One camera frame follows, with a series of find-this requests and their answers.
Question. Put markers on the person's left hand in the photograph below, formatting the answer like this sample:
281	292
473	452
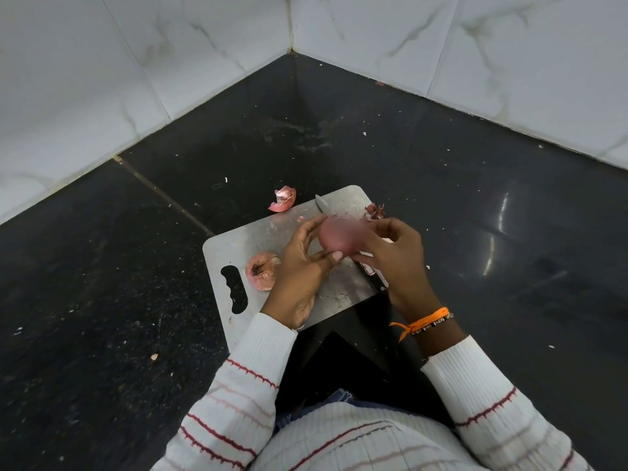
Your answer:
294	284

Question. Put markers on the person's right hand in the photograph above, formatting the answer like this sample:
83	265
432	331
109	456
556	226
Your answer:
404	269

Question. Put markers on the red onion with dry roots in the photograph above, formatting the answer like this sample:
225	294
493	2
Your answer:
262	277

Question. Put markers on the onion peel piece off board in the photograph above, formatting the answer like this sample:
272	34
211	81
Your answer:
282	203

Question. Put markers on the person's left forearm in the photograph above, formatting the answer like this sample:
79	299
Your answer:
240	387

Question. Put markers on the person's right forearm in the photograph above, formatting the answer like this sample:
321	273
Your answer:
490	402

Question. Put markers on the orange thread wristband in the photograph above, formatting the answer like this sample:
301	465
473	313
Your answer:
427	318

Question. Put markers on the steel cutting board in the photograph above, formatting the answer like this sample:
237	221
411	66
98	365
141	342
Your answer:
255	240

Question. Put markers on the white striped sweater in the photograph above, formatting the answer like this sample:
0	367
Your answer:
368	446

